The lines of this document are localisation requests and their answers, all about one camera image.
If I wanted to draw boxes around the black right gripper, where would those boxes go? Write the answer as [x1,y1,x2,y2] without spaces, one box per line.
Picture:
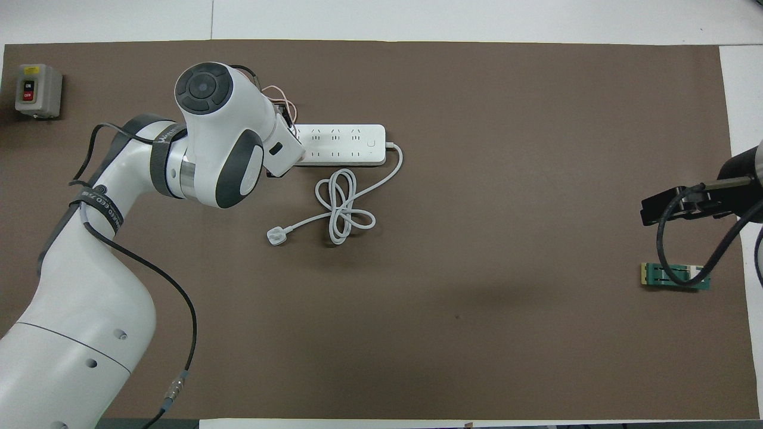
[641,146,763,226]

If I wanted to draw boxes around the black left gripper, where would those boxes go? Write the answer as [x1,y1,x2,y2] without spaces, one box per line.
[274,101,299,138]

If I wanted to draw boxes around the pink charging cable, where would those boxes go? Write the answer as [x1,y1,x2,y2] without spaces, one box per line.
[259,83,297,129]

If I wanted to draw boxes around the white power strip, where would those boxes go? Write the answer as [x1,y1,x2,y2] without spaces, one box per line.
[295,123,387,167]

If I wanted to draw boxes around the brown table mat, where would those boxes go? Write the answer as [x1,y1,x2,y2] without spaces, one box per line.
[0,40,761,421]

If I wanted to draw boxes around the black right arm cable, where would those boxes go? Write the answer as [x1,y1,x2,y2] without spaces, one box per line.
[656,176,763,291]

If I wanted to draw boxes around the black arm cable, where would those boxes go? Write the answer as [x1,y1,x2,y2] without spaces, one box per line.
[70,64,263,429]
[656,176,763,291]

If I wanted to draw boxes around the white power strip cord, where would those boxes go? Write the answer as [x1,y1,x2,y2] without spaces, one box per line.
[266,142,404,247]

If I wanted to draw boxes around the grey on-off switch box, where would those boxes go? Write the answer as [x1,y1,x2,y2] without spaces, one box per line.
[14,64,63,119]

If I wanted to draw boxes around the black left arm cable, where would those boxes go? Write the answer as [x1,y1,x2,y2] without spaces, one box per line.
[70,64,263,429]

